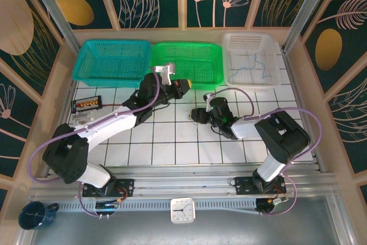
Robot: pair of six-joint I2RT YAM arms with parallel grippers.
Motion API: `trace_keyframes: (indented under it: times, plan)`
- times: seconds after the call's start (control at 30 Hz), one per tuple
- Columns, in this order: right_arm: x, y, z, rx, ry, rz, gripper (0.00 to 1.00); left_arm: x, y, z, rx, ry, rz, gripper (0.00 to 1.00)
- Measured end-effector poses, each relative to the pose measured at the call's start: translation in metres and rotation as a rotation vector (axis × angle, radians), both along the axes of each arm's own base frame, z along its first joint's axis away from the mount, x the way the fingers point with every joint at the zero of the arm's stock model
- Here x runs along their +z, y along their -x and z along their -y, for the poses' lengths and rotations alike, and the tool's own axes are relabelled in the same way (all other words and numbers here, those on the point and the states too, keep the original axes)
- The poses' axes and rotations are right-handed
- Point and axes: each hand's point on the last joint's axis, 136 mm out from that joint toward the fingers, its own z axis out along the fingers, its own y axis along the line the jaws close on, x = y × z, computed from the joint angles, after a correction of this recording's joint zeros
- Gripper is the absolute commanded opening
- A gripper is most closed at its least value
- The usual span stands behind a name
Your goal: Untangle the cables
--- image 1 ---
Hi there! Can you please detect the green plastic basket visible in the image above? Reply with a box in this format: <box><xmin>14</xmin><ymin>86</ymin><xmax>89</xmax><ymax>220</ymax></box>
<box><xmin>150</xmin><ymin>41</ymin><xmax>225</xmax><ymax>91</ymax></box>

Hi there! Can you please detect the yellow cable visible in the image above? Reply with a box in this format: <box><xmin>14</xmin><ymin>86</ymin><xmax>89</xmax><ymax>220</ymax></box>
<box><xmin>188</xmin><ymin>112</ymin><xmax>202</xmax><ymax>127</ymax></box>

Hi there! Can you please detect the blue cable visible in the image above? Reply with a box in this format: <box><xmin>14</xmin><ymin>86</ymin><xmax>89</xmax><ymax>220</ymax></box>
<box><xmin>229</xmin><ymin>52</ymin><xmax>273</xmax><ymax>84</ymax></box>

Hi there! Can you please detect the teal plastic basket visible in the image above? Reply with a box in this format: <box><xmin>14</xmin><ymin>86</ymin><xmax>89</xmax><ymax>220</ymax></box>
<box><xmin>71</xmin><ymin>40</ymin><xmax>152</xmax><ymax>88</ymax></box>

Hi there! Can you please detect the black connector board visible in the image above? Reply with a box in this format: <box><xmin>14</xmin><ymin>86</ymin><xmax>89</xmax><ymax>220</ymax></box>
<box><xmin>71</xmin><ymin>95</ymin><xmax>103</xmax><ymax>114</ymax></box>

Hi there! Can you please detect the white plastic basket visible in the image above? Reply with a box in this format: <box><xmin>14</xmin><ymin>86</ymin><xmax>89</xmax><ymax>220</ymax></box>
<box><xmin>222</xmin><ymin>32</ymin><xmax>282</xmax><ymax>87</ymax></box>

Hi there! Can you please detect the clear plastic block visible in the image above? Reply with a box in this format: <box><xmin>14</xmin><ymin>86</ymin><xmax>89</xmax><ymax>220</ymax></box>
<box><xmin>71</xmin><ymin>110</ymin><xmax>98</xmax><ymax>125</ymax></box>

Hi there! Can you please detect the black controller board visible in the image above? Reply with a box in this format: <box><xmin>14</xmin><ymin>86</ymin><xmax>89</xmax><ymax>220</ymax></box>
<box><xmin>94</xmin><ymin>200</ymin><xmax>121</xmax><ymax>217</ymax></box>
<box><xmin>256</xmin><ymin>197</ymin><xmax>288</xmax><ymax>216</ymax></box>

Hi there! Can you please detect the white square clock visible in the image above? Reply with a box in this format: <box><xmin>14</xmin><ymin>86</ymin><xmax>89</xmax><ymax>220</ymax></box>
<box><xmin>170</xmin><ymin>197</ymin><xmax>196</xmax><ymax>224</ymax></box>

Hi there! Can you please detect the dark blue mug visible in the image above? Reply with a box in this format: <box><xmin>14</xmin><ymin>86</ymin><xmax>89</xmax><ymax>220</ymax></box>
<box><xmin>18</xmin><ymin>201</ymin><xmax>60</xmax><ymax>231</ymax></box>

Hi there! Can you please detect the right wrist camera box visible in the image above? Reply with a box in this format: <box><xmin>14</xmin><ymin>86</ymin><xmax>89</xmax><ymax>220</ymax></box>
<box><xmin>202</xmin><ymin>92</ymin><xmax>216</xmax><ymax>112</ymax></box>

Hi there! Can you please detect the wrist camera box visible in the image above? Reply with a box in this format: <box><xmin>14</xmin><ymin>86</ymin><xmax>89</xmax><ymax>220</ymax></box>
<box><xmin>153</xmin><ymin>63</ymin><xmax>175</xmax><ymax>85</ymax></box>
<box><xmin>202</xmin><ymin>92</ymin><xmax>216</xmax><ymax>112</ymax></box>

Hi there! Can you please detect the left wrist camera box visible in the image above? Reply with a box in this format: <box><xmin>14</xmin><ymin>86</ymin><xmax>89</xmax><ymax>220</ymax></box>
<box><xmin>153</xmin><ymin>63</ymin><xmax>175</xmax><ymax>85</ymax></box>

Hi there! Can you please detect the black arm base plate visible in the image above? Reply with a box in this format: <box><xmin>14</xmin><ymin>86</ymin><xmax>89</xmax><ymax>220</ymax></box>
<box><xmin>82</xmin><ymin>178</ymin><xmax>135</xmax><ymax>199</ymax></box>
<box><xmin>234</xmin><ymin>176</ymin><xmax>287</xmax><ymax>197</ymax></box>

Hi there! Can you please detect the aluminium rail frame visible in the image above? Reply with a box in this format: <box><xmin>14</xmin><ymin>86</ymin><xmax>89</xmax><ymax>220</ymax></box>
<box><xmin>28</xmin><ymin>164</ymin><xmax>338</xmax><ymax>200</ymax></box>

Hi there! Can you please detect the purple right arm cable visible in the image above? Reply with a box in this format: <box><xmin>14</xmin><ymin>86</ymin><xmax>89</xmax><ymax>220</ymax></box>
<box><xmin>212</xmin><ymin>87</ymin><xmax>321</xmax><ymax>217</ymax></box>

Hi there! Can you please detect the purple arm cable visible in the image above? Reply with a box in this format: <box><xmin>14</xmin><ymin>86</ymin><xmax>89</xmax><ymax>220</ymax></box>
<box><xmin>212</xmin><ymin>87</ymin><xmax>321</xmax><ymax>217</ymax></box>
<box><xmin>28</xmin><ymin>67</ymin><xmax>161</xmax><ymax>219</ymax></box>

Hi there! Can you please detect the grey slotted cable duct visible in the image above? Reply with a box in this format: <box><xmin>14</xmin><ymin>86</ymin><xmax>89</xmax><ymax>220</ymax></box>
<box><xmin>56</xmin><ymin>200</ymin><xmax>259</xmax><ymax>212</ymax></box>

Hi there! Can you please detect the aluminium corner post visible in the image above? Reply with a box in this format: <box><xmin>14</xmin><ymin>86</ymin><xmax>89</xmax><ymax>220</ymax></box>
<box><xmin>22</xmin><ymin>0</ymin><xmax>84</xmax><ymax>56</ymax></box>
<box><xmin>280</xmin><ymin>0</ymin><xmax>336</xmax><ymax>54</ymax></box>

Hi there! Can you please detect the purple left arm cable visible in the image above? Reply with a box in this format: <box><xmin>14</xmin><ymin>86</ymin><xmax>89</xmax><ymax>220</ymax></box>
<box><xmin>28</xmin><ymin>67</ymin><xmax>161</xmax><ymax>219</ymax></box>

